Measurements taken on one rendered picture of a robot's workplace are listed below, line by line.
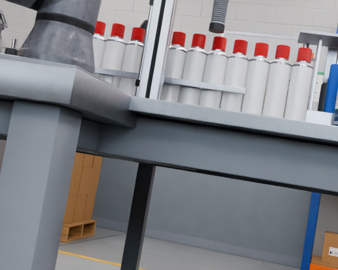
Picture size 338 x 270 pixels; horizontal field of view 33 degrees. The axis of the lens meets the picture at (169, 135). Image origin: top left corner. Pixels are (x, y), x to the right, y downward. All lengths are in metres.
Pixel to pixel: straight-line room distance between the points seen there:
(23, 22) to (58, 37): 5.94
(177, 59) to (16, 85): 0.82
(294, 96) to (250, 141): 0.61
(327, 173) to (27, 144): 0.39
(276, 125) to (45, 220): 0.31
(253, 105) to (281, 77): 0.09
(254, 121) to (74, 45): 0.46
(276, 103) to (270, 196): 4.46
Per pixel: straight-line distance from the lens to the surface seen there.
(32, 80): 0.63
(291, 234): 5.81
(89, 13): 1.11
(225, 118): 0.74
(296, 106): 1.37
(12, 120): 0.65
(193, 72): 1.39
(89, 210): 5.50
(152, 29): 1.29
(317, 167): 0.78
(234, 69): 1.39
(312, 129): 0.74
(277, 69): 1.39
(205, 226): 5.92
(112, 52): 1.44
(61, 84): 0.61
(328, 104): 1.44
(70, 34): 1.09
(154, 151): 0.79
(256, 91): 1.38
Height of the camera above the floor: 0.74
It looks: 4 degrees up
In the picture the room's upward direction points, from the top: 10 degrees clockwise
